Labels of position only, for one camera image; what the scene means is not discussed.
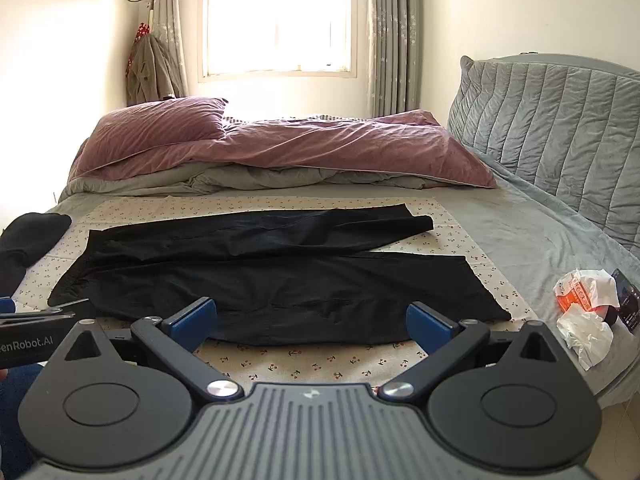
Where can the crumpled white tissue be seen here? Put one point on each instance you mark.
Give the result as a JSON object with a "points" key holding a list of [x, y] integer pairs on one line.
{"points": [[587, 337]]}

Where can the window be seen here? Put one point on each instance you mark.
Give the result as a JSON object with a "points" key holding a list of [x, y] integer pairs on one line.
{"points": [[277, 15]]}

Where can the cherry print bed mat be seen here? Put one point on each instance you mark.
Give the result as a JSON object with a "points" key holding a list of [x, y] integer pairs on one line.
{"points": [[325, 360]]}

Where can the hanging olive coat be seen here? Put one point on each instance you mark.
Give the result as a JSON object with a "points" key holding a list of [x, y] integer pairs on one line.
{"points": [[150, 72]]}

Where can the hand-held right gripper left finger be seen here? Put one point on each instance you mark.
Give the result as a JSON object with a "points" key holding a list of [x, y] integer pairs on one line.
{"points": [[196, 319]]}

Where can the blue cloth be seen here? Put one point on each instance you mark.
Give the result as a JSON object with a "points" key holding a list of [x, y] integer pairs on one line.
{"points": [[17, 385]]}

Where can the black cloth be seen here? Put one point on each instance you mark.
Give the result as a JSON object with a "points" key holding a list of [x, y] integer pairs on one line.
{"points": [[30, 240]]}

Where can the grey star print curtain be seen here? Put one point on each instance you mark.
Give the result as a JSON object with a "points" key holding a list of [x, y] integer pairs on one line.
{"points": [[395, 35], [172, 20]]}

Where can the white orange plastic bag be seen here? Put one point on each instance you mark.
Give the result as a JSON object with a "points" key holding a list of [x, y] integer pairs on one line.
{"points": [[585, 290]]}

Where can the pink and grey duvet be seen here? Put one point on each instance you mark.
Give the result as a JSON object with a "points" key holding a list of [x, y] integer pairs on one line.
{"points": [[325, 145]]}

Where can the small black box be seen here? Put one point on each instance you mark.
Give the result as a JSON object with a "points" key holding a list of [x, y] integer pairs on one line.
{"points": [[627, 302]]}

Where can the grey quilted headboard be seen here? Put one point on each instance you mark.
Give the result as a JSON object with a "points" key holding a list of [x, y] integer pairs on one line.
{"points": [[550, 120]]}

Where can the black pants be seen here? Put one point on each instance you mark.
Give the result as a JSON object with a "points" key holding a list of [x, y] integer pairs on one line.
{"points": [[300, 285]]}

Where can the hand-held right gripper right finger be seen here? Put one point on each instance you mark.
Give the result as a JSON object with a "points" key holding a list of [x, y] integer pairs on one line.
{"points": [[424, 324]]}

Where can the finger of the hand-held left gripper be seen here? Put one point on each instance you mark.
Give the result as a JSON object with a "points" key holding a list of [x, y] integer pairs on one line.
{"points": [[45, 310]]}

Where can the grey bed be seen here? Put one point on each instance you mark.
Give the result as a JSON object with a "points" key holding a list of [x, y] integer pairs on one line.
{"points": [[505, 225]]}

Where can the pink pillow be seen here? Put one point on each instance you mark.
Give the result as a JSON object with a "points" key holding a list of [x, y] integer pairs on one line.
{"points": [[150, 122]]}

